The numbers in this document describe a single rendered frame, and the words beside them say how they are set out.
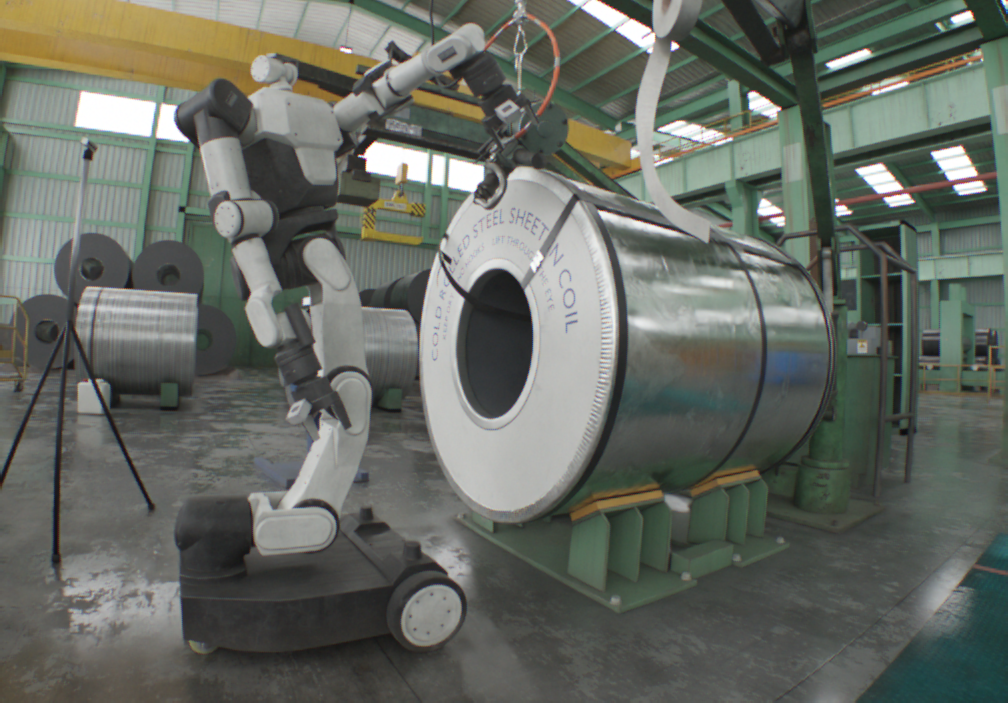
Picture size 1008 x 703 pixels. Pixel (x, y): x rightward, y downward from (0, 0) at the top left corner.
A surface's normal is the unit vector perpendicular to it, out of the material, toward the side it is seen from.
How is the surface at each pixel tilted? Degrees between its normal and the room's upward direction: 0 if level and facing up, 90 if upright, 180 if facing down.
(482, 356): 81
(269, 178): 117
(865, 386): 90
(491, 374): 64
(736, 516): 90
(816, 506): 90
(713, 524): 90
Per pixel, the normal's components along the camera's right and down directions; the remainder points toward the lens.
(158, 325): 0.50, -0.33
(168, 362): 0.48, 0.32
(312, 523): 0.54, 0.00
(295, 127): 0.89, -0.16
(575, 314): -0.86, -0.05
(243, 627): 0.22, -0.02
